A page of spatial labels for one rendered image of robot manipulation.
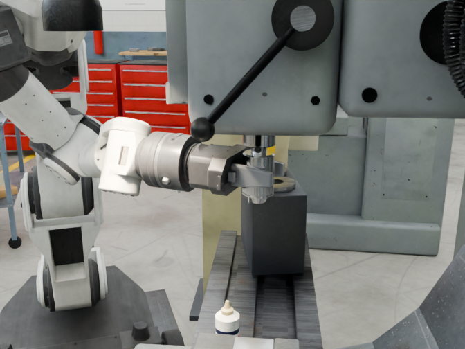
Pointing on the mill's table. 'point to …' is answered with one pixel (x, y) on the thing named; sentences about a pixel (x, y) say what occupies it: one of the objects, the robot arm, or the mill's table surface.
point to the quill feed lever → (304, 20)
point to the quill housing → (270, 118)
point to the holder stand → (276, 228)
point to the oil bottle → (227, 320)
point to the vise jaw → (214, 341)
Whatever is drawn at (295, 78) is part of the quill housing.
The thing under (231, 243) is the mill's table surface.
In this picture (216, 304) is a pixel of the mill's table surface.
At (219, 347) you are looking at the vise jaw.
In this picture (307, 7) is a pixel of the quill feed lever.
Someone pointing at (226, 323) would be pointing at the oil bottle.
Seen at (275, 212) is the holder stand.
